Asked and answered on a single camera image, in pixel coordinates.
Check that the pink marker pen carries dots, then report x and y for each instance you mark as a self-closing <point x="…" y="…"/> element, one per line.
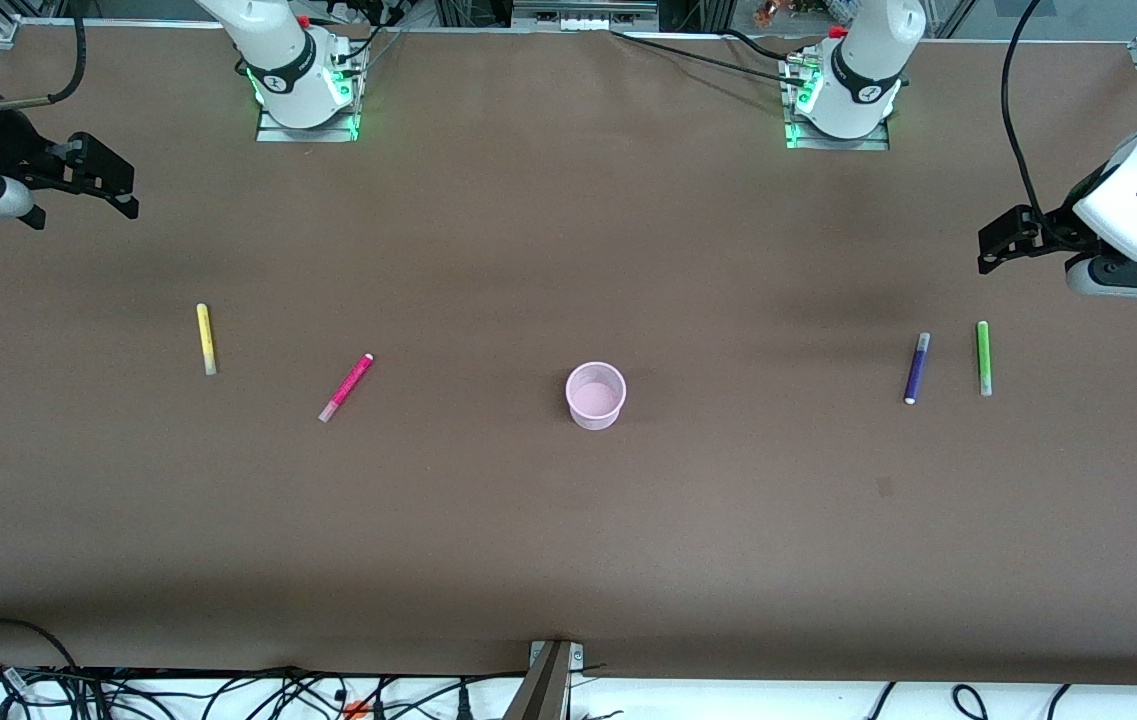
<point x="346" y="387"/>

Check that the green marker pen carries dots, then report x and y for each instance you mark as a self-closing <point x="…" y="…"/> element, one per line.
<point x="983" y="358"/>

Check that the metal table edge bracket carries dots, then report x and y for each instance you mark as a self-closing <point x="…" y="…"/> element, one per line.
<point x="550" y="680"/>

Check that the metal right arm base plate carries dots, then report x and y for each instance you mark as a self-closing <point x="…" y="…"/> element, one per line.
<point x="308" y="132"/>

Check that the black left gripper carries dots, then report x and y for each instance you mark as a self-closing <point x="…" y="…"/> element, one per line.
<point x="1056" y="227"/>

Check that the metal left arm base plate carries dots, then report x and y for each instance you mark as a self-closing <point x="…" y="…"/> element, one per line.
<point x="838" y="142"/>

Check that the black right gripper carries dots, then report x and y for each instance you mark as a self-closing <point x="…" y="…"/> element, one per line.
<point x="10" y="141"/>

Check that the grey metal frame rail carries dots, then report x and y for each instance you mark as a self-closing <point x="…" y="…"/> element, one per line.
<point x="585" y="14"/>

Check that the purple marker pen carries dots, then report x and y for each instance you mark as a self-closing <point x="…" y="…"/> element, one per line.
<point x="916" y="370"/>

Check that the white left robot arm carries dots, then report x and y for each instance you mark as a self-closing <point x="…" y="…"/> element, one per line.
<point x="863" y="70"/>

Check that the yellow marker pen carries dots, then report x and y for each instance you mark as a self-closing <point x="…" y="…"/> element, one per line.
<point x="206" y="340"/>

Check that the pink plastic cup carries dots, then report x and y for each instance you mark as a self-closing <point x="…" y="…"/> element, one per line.
<point x="596" y="395"/>

